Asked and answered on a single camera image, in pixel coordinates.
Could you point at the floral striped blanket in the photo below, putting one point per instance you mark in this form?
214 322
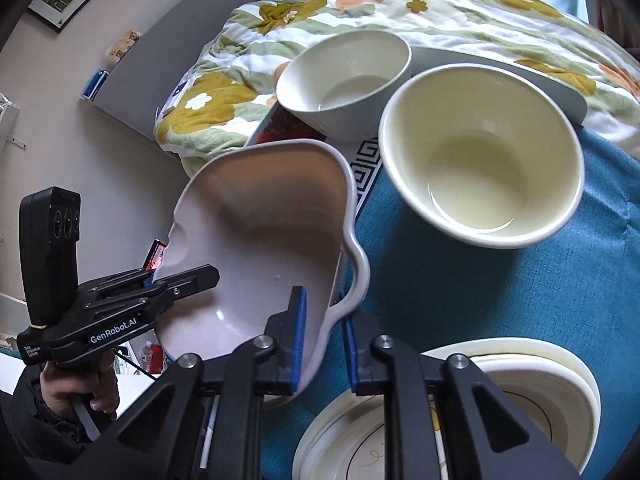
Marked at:
215 90

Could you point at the red printed packet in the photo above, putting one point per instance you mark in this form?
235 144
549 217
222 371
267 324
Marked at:
157 257

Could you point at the small blue packet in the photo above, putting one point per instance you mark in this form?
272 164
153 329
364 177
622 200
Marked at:
95 85

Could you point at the small red label bottle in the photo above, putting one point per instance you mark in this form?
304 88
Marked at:
146 357

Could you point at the clear plastic rack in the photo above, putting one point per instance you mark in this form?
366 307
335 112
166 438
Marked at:
10 125

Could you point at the dark red patterned box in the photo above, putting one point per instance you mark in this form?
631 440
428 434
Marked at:
280 127

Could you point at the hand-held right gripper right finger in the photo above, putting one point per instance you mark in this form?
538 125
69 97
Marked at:
350 355

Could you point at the white duck print plate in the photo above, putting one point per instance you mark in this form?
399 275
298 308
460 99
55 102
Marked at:
530 400

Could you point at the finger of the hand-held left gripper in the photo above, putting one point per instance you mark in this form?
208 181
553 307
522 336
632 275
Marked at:
192 280
120 280

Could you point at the small printed box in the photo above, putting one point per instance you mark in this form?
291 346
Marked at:
124 46

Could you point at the brown curtain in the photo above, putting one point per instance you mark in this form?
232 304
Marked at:
612 5

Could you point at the blue towel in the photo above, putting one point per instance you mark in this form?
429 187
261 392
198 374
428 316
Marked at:
425 285

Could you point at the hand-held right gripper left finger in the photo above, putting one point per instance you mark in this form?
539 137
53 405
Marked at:
299 340

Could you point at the white deep bowl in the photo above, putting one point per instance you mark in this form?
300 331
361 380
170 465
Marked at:
345 65

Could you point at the person's left hand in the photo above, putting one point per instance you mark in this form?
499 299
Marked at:
97 385

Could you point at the grey bed headboard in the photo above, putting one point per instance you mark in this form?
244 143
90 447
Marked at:
165 60

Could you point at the yellow duck print plate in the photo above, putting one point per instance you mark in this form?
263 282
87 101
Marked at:
530 346

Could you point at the cream round bowl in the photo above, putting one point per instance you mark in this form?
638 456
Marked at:
480 160

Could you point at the pink wavy-rim bowl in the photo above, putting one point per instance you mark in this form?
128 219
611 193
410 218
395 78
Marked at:
260 220

